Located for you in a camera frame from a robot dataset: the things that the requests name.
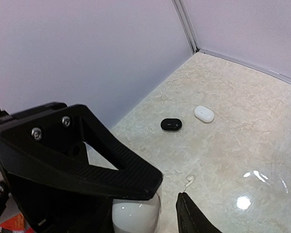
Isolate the white stem earbud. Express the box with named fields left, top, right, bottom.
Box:
left=184, top=175, right=195, bottom=191

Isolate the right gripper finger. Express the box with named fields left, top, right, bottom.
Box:
left=176, top=192, right=222, bottom=233

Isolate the black charging case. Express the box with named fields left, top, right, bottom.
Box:
left=161, top=118, right=182, bottom=132

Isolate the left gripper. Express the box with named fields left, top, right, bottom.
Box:
left=0, top=98, right=112, bottom=233

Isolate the orange box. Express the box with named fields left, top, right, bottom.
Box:
left=0, top=213, right=26, bottom=233

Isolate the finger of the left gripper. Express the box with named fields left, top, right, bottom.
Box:
left=0, top=102, right=163, bottom=200

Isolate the white oval charging case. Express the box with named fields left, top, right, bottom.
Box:
left=194, top=105, right=214, bottom=123

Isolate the left aluminium corner post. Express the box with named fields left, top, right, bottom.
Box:
left=172, top=0, right=200, bottom=54

